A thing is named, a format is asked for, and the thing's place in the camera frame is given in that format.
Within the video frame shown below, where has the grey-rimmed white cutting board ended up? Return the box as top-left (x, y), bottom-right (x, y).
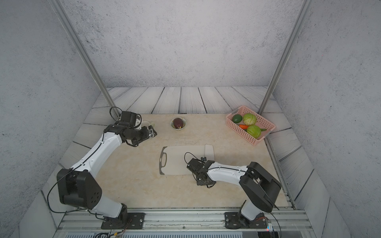
top-left (159, 145), bottom-right (205, 176)

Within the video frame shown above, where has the white speckled knife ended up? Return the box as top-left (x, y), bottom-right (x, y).
top-left (204, 144), bottom-right (215, 161)

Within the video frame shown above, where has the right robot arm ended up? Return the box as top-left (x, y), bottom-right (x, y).
top-left (187, 158), bottom-right (281, 221)

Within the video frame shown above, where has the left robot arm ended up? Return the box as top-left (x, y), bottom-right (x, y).
top-left (57, 124), bottom-right (157, 223)

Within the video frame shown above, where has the light green mug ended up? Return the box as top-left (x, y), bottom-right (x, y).
top-left (140, 121), bottom-right (155, 129)

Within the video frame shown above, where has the small patterned bowl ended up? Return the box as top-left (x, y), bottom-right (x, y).
top-left (170, 117), bottom-right (186, 130)

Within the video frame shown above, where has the purple eggplant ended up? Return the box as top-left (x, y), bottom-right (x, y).
top-left (173, 118), bottom-right (184, 129)

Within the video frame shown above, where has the orange carrot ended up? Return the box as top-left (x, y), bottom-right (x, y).
top-left (239, 125), bottom-right (250, 130)

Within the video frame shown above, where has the dark green avocado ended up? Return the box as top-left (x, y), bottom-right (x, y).
top-left (232, 114), bottom-right (243, 124)

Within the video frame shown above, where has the lower green cabbage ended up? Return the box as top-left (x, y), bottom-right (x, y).
top-left (246, 125), bottom-right (267, 139)

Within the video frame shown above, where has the green cabbage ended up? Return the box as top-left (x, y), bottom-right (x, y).
top-left (246, 125), bottom-right (267, 139)
top-left (243, 113), bottom-right (257, 126)

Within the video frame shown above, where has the pink plastic basket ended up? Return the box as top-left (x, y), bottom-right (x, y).
top-left (226, 106), bottom-right (276, 146)

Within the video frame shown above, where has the upper green cabbage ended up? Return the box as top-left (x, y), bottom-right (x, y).
top-left (243, 113), bottom-right (257, 126)

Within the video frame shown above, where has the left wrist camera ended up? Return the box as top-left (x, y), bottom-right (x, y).
top-left (119, 111), bottom-right (142, 129)

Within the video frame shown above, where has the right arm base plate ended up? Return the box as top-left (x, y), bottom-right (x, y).
top-left (224, 212), bottom-right (268, 230)

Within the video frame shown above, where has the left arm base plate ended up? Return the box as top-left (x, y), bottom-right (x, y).
top-left (101, 212), bottom-right (146, 230)

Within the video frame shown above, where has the aluminium mounting rail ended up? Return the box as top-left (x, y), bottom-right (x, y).
top-left (54, 207), bottom-right (316, 238)

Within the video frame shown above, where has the right aluminium frame post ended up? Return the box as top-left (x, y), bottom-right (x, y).
top-left (259, 0), bottom-right (314, 115)

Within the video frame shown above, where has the aluminium frame post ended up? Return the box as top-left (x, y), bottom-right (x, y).
top-left (259, 0), bottom-right (314, 115)
top-left (49, 0), bottom-right (120, 116)

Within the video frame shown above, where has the left aluminium frame post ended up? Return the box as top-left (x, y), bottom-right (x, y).
top-left (49, 0), bottom-right (120, 116)

